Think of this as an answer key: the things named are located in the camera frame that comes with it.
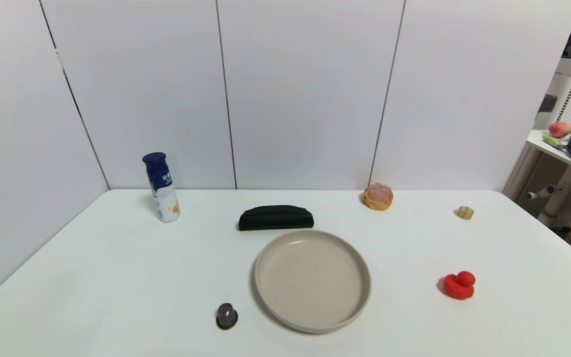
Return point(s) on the black round metal-topped knob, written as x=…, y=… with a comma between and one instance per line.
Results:
x=226, y=316

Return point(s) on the orange pink pastry toy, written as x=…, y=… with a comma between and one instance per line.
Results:
x=378, y=197

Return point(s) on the pink peach toy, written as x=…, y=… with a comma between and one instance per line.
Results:
x=559, y=129

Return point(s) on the blue-capped white bottle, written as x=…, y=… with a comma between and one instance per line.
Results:
x=160, y=183

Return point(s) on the white side table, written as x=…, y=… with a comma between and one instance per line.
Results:
x=563, y=193

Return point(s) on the small tan wooden block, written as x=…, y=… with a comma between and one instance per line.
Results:
x=465, y=212

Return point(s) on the beige round plate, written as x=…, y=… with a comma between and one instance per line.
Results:
x=313, y=280

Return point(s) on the black fabric pouch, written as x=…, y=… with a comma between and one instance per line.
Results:
x=275, y=218

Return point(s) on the red rubber duck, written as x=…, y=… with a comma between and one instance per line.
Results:
x=459, y=286

